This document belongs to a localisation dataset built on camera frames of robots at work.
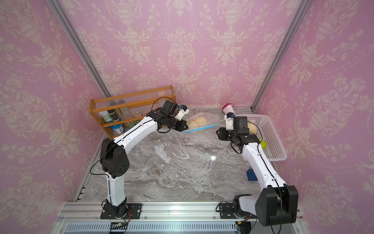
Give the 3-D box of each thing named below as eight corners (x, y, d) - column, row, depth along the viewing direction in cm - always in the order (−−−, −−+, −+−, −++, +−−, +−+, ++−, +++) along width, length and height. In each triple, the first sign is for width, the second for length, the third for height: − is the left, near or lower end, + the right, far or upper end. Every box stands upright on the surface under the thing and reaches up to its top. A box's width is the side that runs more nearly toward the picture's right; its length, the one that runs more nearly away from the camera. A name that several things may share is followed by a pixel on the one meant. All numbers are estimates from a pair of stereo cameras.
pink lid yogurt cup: (222, 115, 118) (224, 109, 112) (221, 110, 123) (223, 103, 116) (232, 115, 118) (234, 109, 112) (230, 110, 122) (233, 103, 116)
